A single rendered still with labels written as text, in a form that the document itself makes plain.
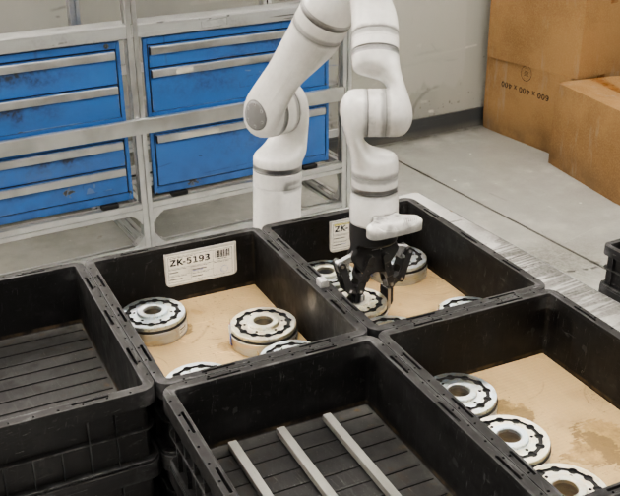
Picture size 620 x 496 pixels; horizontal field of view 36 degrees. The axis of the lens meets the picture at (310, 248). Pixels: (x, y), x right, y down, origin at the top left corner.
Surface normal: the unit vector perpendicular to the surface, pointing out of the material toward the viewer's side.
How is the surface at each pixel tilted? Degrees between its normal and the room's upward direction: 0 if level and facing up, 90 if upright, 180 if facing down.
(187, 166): 90
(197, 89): 90
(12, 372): 0
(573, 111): 89
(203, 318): 0
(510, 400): 0
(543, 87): 89
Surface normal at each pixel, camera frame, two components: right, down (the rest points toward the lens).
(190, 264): 0.43, 0.38
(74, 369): 0.00, -0.90
